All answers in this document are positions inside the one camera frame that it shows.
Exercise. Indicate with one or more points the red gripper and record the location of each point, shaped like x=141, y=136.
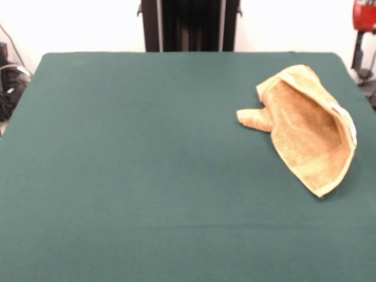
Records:
x=365, y=14

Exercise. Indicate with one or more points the tan terry towel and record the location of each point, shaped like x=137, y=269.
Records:
x=302, y=129

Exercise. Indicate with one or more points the dark green table cloth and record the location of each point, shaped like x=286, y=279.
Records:
x=88, y=176

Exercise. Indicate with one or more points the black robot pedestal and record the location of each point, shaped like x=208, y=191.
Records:
x=191, y=26

